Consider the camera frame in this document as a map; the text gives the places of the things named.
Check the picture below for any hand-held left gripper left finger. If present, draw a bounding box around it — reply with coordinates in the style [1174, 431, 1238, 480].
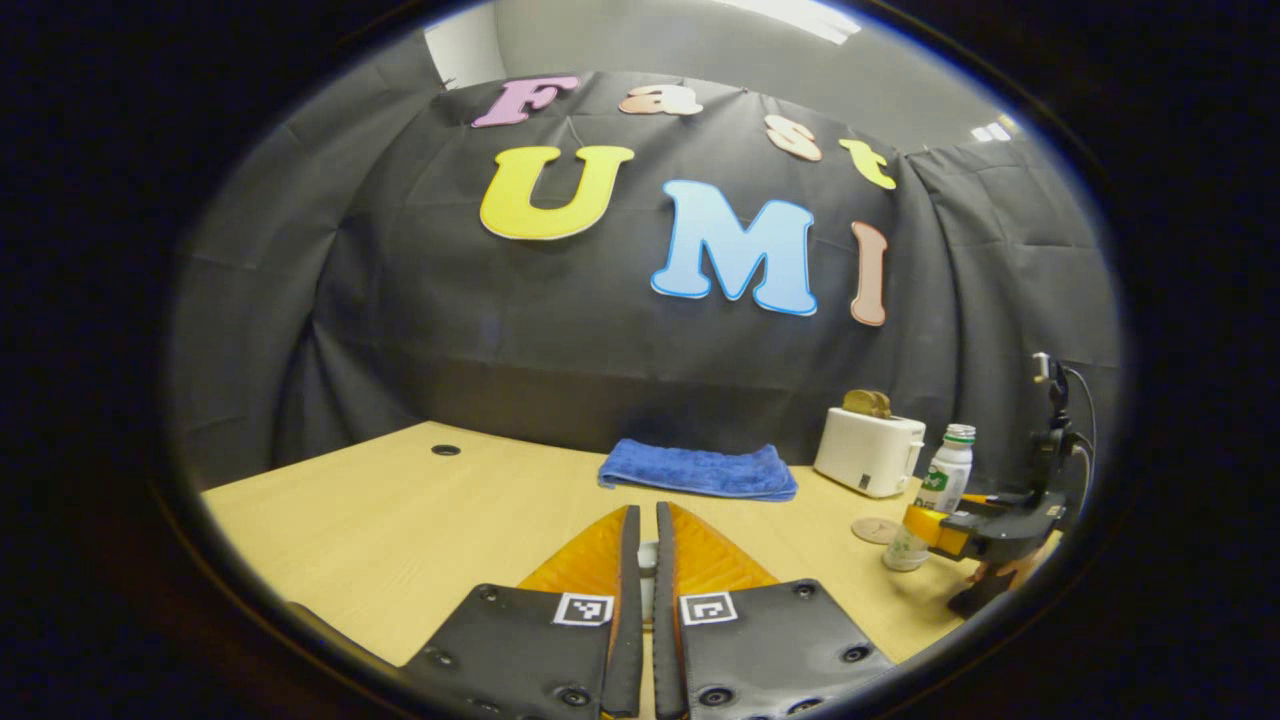
[400, 505, 644, 720]

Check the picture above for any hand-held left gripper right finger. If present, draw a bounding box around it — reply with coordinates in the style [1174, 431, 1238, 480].
[653, 500, 896, 720]

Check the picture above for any white water bottle green label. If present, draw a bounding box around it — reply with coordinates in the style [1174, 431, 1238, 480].
[883, 424, 977, 573]

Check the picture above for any white toaster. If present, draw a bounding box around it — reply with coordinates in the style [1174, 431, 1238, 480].
[814, 405, 927, 499]

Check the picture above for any blue towel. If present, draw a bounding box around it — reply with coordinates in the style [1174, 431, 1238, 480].
[598, 438, 799, 503]

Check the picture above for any black backdrop cloth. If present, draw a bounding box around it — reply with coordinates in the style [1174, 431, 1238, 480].
[165, 30, 1126, 496]

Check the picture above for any ceiling light panel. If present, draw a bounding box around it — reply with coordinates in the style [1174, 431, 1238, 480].
[715, 0, 863, 46]

